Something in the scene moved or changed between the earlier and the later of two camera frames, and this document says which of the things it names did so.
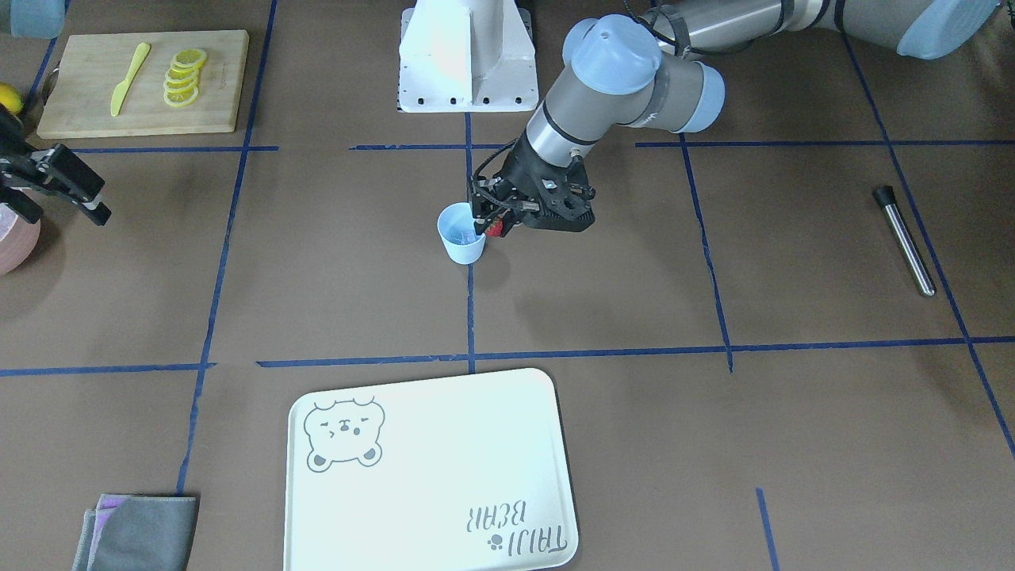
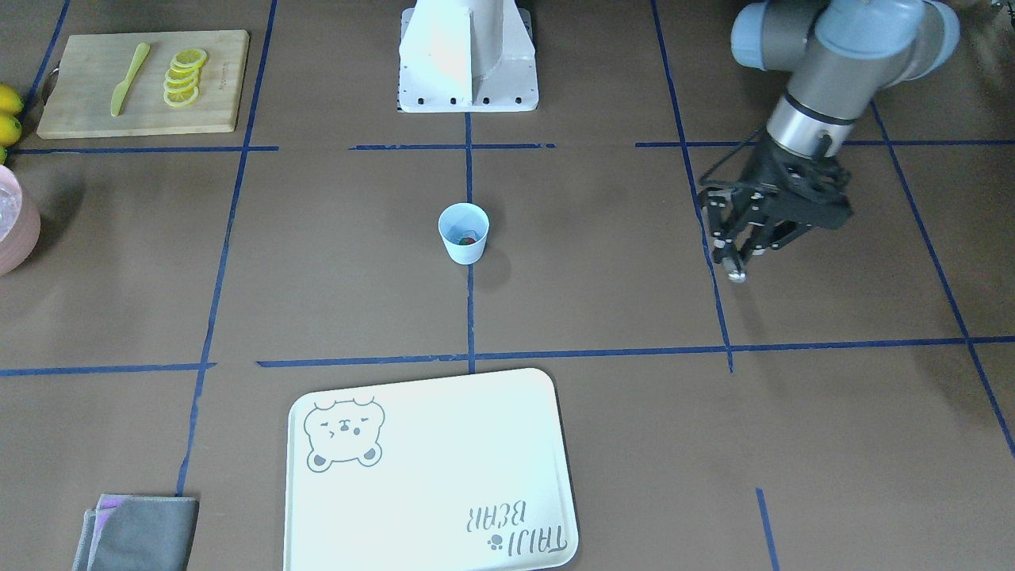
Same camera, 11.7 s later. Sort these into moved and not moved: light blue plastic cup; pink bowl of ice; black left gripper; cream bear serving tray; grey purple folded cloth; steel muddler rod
Moved: steel muddler rod; black left gripper
Not moved: grey purple folded cloth; cream bear serving tray; light blue plastic cup; pink bowl of ice
